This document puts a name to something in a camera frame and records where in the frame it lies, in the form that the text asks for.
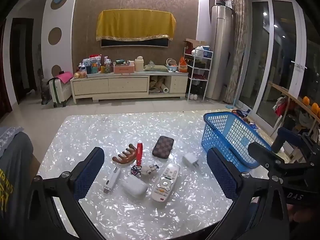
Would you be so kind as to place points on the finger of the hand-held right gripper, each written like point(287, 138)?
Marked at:
point(261, 153)
point(287, 136)

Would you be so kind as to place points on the white paper roll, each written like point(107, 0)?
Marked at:
point(165, 88)

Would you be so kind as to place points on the pair of white shoes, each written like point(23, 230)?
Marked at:
point(194, 96)

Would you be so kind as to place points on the white suitcase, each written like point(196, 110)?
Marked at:
point(58, 91)

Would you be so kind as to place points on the cream TV cabinet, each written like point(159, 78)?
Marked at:
point(125, 85)

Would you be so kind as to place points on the cream lidded jar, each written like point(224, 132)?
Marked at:
point(139, 63)

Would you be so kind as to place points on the pink tissue box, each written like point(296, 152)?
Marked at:
point(123, 69)

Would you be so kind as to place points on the cluster of bottles and packets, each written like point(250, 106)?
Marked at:
point(93, 65)

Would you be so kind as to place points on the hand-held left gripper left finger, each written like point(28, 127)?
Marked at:
point(87, 177)

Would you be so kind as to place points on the black television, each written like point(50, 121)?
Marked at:
point(135, 43)

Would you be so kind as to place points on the white charger plug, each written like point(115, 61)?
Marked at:
point(190, 159)

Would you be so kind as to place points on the sliding glass door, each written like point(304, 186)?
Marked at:
point(275, 67)

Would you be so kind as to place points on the brown checkered wallet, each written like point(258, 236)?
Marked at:
point(163, 147)

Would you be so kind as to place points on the row of oranges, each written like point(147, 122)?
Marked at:
point(311, 105)

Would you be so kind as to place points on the person's grey printed shirt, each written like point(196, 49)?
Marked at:
point(15, 185)

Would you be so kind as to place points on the round brown wall decoration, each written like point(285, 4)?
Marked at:
point(56, 70)
point(55, 36)

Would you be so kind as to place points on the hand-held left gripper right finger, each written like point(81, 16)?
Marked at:
point(221, 177)

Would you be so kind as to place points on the wooden massage comb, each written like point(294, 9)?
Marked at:
point(124, 156)

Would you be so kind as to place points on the white USB device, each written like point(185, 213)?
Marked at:
point(111, 180)

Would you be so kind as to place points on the white remote control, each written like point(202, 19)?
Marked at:
point(165, 181)

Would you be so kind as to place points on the patterned curtain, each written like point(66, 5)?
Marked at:
point(237, 42)

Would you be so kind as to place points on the cardboard box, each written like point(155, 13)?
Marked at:
point(191, 43)

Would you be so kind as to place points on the pink cloth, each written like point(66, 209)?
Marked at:
point(64, 77)

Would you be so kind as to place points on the white plastic bag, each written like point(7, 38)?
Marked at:
point(201, 50)

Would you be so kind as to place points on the blue cloth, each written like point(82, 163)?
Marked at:
point(246, 113)

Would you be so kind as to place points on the pile of onions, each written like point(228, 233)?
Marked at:
point(79, 75)

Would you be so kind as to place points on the small round basket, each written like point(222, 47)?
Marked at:
point(172, 66)

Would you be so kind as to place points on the round wall decoration blue centre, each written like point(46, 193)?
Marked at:
point(59, 0)

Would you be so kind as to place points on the person's right hand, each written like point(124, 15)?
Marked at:
point(303, 213)

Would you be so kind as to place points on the blue plastic basket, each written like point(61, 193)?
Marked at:
point(226, 121)

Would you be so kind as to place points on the wooden rail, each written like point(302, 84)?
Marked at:
point(290, 95)

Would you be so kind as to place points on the standing air conditioner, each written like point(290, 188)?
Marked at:
point(220, 55)

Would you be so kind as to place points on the white rounded case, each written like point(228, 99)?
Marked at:
point(134, 185)

